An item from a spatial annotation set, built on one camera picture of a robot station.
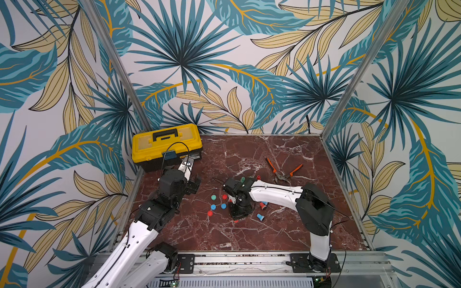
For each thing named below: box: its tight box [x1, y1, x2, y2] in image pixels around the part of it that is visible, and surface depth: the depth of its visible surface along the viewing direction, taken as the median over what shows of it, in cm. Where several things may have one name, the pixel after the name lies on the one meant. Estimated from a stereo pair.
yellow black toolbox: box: [131, 123, 204, 173], surface depth 96 cm
